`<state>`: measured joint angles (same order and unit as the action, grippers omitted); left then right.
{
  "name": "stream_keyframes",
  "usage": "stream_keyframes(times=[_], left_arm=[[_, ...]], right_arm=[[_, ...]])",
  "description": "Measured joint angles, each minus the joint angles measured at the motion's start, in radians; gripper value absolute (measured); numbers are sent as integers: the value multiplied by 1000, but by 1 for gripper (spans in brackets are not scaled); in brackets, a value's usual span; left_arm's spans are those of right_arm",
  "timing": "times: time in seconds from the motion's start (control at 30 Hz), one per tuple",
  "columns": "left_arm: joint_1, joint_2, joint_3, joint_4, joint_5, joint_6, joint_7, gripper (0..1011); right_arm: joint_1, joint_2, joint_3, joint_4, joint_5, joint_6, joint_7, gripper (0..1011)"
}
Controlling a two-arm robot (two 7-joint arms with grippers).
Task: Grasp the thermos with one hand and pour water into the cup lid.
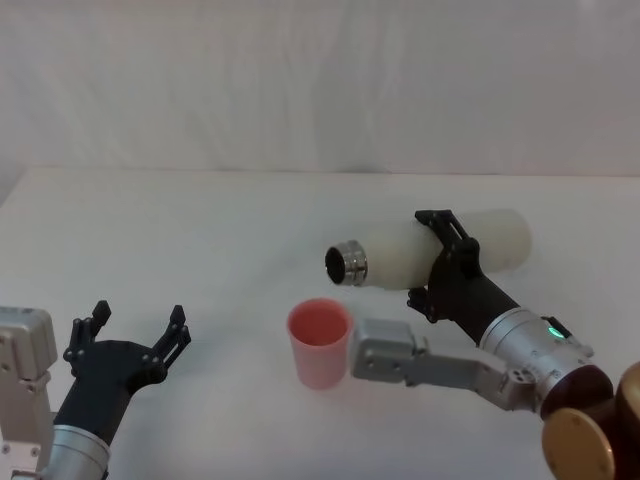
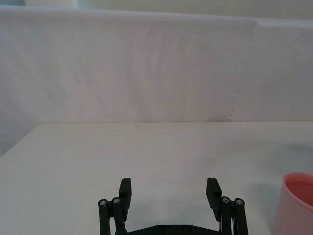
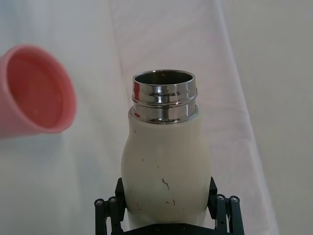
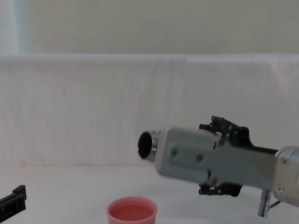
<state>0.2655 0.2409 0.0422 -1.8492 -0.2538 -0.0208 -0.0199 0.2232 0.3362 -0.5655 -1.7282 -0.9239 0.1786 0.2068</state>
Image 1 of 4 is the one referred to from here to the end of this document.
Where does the cream vacuum bottle steel neck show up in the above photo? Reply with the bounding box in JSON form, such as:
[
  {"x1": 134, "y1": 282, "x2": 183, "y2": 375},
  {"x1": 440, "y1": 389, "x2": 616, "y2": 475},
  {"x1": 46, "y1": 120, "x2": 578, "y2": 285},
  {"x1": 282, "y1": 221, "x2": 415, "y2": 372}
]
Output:
[{"x1": 323, "y1": 208, "x2": 532, "y2": 292}]

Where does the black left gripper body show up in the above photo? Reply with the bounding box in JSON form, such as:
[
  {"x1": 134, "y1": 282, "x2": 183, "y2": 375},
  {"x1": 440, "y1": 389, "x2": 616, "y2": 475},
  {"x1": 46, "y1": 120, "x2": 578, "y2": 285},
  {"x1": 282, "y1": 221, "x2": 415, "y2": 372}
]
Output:
[{"x1": 52, "y1": 338, "x2": 167, "y2": 447}]

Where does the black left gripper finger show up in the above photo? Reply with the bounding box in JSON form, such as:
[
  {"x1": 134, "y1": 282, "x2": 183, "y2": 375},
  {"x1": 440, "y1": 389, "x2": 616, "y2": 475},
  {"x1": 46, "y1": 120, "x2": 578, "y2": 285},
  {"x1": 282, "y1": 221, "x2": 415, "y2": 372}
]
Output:
[
  {"x1": 148, "y1": 303, "x2": 193, "y2": 371},
  {"x1": 69, "y1": 299, "x2": 112, "y2": 347}
]

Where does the white curtain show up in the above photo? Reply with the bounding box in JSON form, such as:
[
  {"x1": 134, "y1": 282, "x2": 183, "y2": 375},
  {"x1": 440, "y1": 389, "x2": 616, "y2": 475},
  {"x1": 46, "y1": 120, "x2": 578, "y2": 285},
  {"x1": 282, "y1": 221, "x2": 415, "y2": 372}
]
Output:
[{"x1": 0, "y1": 0, "x2": 640, "y2": 177}]

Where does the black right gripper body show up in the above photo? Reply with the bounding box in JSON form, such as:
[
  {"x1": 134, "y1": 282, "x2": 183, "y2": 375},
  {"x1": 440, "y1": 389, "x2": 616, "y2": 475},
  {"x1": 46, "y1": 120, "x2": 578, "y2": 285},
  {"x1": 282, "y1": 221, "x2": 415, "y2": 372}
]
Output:
[{"x1": 424, "y1": 244, "x2": 519, "y2": 347}]

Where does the white table cloth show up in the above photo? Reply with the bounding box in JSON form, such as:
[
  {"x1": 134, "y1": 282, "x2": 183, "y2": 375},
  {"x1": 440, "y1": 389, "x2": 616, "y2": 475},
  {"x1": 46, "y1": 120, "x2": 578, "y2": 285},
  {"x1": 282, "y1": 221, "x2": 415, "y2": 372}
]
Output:
[{"x1": 0, "y1": 167, "x2": 640, "y2": 480}]

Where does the pink plastic cup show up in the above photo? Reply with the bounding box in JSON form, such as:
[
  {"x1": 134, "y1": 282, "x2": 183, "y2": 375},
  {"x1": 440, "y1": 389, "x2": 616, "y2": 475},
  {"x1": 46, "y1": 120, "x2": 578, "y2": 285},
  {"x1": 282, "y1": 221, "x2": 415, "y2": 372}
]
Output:
[{"x1": 285, "y1": 297, "x2": 355, "y2": 392}]

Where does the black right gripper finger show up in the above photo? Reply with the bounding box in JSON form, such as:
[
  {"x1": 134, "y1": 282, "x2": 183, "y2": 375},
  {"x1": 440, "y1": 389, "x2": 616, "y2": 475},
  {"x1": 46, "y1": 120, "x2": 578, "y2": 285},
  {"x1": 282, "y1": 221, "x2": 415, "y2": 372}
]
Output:
[
  {"x1": 404, "y1": 285, "x2": 441, "y2": 325},
  {"x1": 413, "y1": 208, "x2": 482, "y2": 277}
]

